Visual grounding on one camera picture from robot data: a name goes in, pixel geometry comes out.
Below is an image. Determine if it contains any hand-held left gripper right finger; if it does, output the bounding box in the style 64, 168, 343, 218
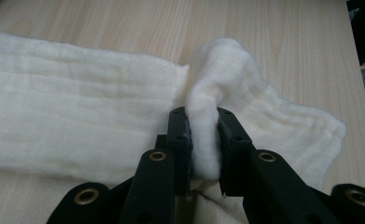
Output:
217, 106, 255, 198

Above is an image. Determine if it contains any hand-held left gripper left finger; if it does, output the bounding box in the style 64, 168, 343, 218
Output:
155, 106, 193, 198

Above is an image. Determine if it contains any cream bear print cloth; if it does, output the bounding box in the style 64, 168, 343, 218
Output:
0, 28, 347, 224

